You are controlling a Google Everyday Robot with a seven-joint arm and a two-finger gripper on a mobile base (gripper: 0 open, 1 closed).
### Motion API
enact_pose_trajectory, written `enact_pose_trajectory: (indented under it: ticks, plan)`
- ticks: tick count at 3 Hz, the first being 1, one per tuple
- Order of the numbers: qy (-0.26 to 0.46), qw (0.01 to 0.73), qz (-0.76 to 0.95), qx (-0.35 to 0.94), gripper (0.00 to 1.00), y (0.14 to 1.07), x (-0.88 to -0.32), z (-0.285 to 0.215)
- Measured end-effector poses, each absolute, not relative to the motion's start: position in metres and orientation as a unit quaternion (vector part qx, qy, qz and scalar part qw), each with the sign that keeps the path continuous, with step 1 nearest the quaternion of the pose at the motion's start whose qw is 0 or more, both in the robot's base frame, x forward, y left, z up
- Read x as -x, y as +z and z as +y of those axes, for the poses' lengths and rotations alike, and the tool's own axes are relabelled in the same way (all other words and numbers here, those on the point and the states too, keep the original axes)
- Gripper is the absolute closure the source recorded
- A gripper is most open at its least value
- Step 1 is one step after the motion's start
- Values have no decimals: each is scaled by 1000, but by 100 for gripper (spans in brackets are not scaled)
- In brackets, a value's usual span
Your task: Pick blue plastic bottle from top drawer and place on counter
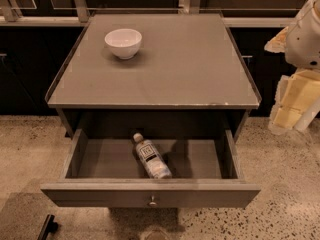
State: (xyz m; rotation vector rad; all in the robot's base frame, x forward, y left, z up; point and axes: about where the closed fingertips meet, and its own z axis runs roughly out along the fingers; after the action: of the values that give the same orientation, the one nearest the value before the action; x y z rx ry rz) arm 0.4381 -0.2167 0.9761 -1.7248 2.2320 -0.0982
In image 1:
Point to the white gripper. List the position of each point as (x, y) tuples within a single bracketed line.
[(304, 42)]

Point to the blue plastic water bottle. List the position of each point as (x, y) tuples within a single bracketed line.
[(151, 158)]

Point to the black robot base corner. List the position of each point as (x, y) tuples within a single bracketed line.
[(49, 226)]

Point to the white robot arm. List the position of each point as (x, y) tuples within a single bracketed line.
[(297, 98)]

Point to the grey cabinet with counter top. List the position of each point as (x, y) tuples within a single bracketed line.
[(185, 61)]

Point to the round metal drawer knob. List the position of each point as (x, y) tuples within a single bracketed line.
[(152, 202)]

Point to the open grey top drawer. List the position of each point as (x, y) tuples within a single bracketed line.
[(105, 173)]

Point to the white ceramic bowl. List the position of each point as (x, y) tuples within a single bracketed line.
[(123, 43)]

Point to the metal and glass railing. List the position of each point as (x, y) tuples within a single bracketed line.
[(100, 0)]

